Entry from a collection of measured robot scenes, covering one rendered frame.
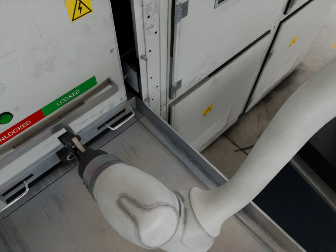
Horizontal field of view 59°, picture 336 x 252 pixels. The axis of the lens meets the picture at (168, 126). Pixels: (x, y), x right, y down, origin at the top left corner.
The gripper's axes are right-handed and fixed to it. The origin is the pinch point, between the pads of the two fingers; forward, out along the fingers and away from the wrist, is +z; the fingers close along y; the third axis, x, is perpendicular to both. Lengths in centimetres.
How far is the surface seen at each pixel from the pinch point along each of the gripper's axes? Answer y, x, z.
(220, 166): 95, 70, 41
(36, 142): -3.8, -6.2, 1.6
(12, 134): -7.9, -9.2, 3.8
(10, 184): 6.3, -17.9, 10.7
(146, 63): -5.9, 29.4, 0.2
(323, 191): 52, 55, -34
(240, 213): 36, 25, -27
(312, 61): 89, 191, 50
